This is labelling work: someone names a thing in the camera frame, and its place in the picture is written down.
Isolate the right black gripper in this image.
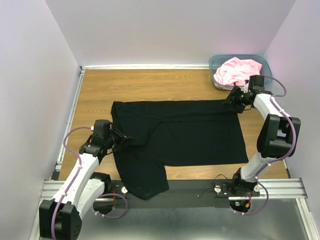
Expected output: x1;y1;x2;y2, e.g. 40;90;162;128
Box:
220;85;250;114

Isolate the black t shirt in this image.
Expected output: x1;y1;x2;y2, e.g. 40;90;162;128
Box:
111;100;249;200

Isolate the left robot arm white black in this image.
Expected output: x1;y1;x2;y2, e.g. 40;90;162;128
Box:
38;119;132;240

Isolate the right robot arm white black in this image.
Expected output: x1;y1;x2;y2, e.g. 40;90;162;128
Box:
223;75;301;196

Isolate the pink t shirt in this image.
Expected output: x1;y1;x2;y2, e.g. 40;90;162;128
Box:
213;57;262;86

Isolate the teal plastic bin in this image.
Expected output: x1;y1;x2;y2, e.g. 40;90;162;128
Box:
209;54;272;90

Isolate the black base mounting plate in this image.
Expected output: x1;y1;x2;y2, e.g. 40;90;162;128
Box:
108;179;260;210

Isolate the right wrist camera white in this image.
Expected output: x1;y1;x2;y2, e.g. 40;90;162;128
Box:
241;80;250;93

